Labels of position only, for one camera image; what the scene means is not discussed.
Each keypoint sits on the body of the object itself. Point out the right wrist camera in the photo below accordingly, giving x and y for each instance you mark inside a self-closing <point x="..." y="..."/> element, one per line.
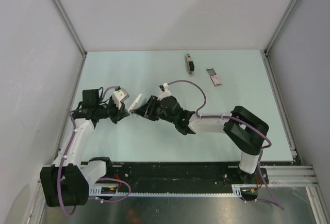
<point x="165" y="92"/>

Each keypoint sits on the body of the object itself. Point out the right aluminium rail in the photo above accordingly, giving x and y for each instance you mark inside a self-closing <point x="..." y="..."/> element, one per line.
<point x="291" y="176"/>

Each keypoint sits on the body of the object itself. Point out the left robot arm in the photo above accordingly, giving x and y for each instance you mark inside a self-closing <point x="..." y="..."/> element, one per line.
<point x="64" y="182"/>

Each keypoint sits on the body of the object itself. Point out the light blue white stapler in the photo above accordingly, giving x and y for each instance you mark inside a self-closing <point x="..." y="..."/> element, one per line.
<point x="138" y="101"/>

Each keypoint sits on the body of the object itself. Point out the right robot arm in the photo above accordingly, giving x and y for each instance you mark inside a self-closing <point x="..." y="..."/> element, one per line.
<point x="246" y="131"/>

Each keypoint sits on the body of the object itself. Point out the aluminium frame post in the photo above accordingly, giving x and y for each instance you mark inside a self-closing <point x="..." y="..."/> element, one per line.
<point x="289" y="11"/>
<point x="69" y="26"/>

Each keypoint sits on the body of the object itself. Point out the slotted cable duct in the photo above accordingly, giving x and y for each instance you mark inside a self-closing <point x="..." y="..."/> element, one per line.
<point x="235" y="191"/>

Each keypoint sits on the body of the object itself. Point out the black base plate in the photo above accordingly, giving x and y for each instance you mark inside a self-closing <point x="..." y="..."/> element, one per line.
<point x="186" y="178"/>

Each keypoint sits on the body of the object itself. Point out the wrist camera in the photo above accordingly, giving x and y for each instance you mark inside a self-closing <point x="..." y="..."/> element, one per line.
<point x="119" y="96"/>
<point x="165" y="92"/>

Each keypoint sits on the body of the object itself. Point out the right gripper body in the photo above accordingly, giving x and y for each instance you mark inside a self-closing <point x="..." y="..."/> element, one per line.
<point x="155" y="111"/>

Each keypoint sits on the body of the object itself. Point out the left aluminium frame post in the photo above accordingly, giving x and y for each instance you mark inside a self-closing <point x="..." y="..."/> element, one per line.
<point x="69" y="26"/>

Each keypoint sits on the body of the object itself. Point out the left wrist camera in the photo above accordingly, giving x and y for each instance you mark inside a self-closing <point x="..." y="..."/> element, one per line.
<point x="119" y="96"/>

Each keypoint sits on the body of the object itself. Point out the right aluminium frame post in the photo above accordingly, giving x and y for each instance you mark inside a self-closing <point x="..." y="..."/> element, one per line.
<point x="289" y="11"/>

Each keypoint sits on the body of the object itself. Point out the beige black stapler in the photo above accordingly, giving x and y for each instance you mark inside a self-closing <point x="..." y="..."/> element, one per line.
<point x="190" y="68"/>

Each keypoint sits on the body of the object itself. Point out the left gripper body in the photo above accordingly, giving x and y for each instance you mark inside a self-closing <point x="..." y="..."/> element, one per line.
<point x="110" y="110"/>

